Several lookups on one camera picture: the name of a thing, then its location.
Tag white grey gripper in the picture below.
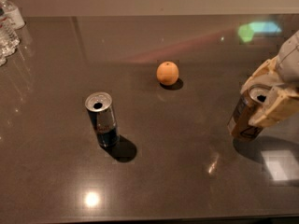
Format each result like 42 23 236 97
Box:
240 31 299 128

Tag clear bottle with white label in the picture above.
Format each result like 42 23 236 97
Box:
0 0 25 30

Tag clear ribbed water bottle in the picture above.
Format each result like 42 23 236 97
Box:
0 7 20 57

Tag silver blue energy drink can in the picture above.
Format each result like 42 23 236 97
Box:
85 92 120 148

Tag orange fruit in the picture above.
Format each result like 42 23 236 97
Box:
156 62 179 86

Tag orange brown soda can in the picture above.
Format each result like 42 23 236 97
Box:
227 84 270 142

